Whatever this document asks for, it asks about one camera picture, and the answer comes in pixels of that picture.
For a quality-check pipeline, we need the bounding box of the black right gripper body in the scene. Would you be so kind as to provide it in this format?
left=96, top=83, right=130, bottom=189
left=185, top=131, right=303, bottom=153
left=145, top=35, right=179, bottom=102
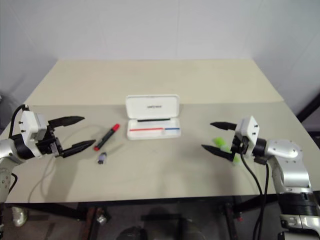
left=230, top=134, right=251, bottom=157

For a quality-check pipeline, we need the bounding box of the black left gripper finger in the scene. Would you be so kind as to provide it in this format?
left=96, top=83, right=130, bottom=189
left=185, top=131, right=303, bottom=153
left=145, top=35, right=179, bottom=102
left=48, top=115, right=86, bottom=131
left=61, top=139, right=97, bottom=159

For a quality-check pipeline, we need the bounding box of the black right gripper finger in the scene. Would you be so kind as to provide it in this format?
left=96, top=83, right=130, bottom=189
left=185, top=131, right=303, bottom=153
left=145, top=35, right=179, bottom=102
left=209, top=121, right=237, bottom=131
left=201, top=144, right=236, bottom=164

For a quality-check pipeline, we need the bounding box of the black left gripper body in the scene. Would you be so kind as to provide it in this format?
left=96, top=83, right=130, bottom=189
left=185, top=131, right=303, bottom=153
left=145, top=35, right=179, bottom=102
left=36, top=122, right=65, bottom=158

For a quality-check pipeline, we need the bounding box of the black marker with red cap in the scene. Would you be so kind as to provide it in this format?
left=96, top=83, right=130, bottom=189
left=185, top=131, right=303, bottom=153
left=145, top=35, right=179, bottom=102
left=93, top=123, right=121, bottom=151

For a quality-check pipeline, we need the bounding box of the red and blue pencil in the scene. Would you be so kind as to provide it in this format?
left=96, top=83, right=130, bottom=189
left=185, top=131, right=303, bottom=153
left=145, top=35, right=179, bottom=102
left=129, top=127, right=181, bottom=132

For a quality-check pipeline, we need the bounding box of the white pen case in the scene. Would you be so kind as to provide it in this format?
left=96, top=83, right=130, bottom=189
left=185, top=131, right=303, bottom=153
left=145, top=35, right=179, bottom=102
left=124, top=94, right=182, bottom=141

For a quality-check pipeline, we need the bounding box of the green and white highlighter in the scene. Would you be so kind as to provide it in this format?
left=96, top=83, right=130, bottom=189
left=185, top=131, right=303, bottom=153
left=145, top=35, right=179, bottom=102
left=211, top=136, right=241, bottom=166

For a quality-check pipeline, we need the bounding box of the black metal stand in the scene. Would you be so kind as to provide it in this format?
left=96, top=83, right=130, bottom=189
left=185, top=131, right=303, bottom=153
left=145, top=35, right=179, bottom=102
left=296, top=87, right=320, bottom=124

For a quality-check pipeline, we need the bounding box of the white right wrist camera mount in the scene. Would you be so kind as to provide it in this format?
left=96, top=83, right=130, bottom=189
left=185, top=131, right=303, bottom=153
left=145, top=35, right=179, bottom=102
left=234, top=115, right=262, bottom=160

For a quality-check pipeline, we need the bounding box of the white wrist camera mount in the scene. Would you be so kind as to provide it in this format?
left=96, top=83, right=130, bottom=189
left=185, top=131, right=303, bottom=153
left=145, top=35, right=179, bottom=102
left=19, top=109, right=48, bottom=158
left=234, top=115, right=262, bottom=160

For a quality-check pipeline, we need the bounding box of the thin grey cable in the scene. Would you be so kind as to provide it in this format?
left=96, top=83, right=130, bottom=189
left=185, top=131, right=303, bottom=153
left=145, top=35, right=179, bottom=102
left=27, top=124, right=101, bottom=204

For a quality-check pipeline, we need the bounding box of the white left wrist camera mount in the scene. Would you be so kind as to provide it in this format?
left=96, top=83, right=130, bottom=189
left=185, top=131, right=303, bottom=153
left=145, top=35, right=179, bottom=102
left=19, top=109, right=48, bottom=158

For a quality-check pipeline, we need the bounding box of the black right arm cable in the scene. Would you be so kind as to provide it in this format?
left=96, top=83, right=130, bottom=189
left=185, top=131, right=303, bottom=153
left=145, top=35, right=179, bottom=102
left=262, top=161, right=271, bottom=197
left=238, top=149, right=265, bottom=240

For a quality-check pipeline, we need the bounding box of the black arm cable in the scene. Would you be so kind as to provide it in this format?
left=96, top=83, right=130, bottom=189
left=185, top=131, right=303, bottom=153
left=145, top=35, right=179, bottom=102
left=262, top=161, right=271, bottom=197
left=8, top=104, right=30, bottom=140
left=238, top=149, right=265, bottom=240

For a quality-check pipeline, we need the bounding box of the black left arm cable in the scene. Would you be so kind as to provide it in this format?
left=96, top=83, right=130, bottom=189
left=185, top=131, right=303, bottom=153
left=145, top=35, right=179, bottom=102
left=8, top=104, right=30, bottom=140

